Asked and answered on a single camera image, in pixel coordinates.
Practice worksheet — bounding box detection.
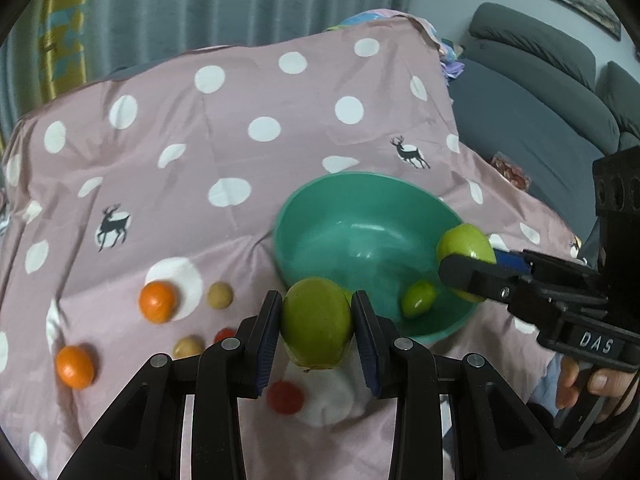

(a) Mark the green apple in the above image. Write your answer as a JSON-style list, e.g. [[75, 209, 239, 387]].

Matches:
[[281, 277, 353, 371], [436, 225, 497, 303]]

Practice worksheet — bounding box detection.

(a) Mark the grey curtain with yellow band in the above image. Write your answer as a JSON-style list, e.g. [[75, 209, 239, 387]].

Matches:
[[0, 0, 416, 131]]

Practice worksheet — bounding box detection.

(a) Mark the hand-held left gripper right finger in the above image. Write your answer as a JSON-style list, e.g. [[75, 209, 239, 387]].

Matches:
[[350, 290, 561, 480]]

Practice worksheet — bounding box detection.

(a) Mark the orange tangerine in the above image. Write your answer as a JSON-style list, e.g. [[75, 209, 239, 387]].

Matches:
[[56, 344, 96, 389], [139, 281, 178, 322]]

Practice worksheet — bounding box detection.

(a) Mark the small green jujube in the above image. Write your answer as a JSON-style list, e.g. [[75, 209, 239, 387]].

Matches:
[[401, 281, 437, 318]]

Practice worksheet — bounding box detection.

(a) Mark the pastel colourful cloth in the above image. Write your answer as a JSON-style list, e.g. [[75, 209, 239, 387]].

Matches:
[[327, 9, 467, 83]]

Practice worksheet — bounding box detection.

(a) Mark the red snack packet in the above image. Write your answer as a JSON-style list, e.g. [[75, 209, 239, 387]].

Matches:
[[490, 154, 531, 191]]

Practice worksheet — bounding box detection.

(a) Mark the pink polka dot blanket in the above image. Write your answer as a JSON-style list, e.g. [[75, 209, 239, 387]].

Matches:
[[0, 7, 586, 480]]

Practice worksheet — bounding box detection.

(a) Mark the green plastic bowl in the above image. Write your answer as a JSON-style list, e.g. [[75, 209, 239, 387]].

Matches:
[[272, 172, 483, 346]]

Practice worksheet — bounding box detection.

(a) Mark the small tan longan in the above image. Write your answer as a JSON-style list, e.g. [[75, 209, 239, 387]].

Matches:
[[207, 281, 234, 310], [173, 336, 203, 359]]

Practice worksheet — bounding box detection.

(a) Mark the person's right hand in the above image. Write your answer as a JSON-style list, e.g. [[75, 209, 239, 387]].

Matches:
[[556, 354, 638, 417]]

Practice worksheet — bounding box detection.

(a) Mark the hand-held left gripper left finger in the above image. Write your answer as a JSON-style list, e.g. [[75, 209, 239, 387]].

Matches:
[[57, 290, 283, 480]]

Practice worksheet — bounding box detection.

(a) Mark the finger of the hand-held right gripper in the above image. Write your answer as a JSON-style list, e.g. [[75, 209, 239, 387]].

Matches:
[[492, 247, 601, 286], [438, 254, 551, 331]]

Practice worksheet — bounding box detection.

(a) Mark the grey sofa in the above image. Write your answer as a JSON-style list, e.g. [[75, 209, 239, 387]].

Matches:
[[447, 2, 640, 246]]

